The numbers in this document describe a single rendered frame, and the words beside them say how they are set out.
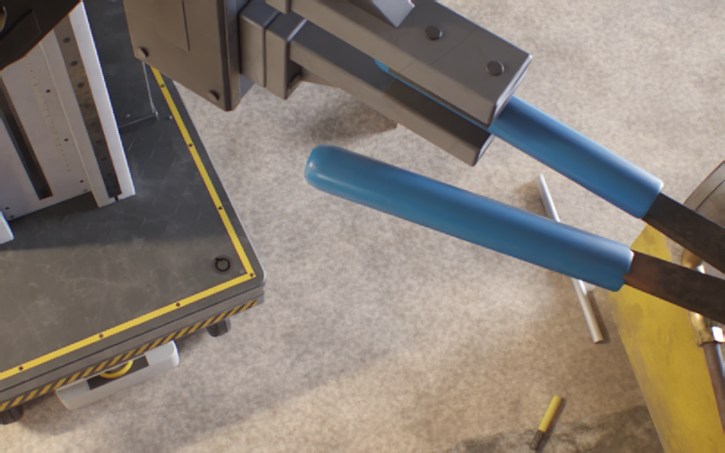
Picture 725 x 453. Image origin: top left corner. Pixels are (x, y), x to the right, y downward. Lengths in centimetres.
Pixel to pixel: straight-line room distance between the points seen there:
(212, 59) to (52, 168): 163
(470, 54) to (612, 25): 259
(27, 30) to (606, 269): 22
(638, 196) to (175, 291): 171
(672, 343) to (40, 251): 135
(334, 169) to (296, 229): 209
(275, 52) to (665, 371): 196
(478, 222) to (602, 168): 5
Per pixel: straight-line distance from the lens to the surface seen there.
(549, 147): 33
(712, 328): 86
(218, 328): 218
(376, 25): 33
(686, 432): 226
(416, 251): 240
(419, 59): 32
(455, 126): 34
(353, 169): 31
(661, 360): 227
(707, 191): 72
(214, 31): 36
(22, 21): 38
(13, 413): 219
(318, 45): 36
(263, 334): 230
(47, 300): 203
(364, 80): 35
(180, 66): 40
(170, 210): 208
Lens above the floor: 216
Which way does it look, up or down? 64 degrees down
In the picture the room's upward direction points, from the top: 11 degrees clockwise
